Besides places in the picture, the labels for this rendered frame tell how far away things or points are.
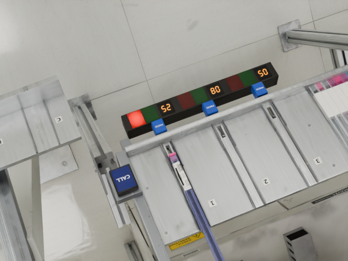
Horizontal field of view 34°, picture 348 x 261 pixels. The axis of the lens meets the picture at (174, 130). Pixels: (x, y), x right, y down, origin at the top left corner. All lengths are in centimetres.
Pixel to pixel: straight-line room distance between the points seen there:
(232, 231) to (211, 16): 77
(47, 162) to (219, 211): 88
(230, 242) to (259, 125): 32
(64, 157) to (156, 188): 79
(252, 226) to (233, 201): 31
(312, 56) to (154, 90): 56
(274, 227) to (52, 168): 78
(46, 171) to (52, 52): 37
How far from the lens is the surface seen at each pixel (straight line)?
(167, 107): 116
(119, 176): 104
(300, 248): 136
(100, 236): 193
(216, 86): 119
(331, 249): 145
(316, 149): 113
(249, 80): 120
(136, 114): 116
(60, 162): 183
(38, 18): 177
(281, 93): 115
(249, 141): 112
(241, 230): 136
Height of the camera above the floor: 177
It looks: 72 degrees down
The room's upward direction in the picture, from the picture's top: 130 degrees clockwise
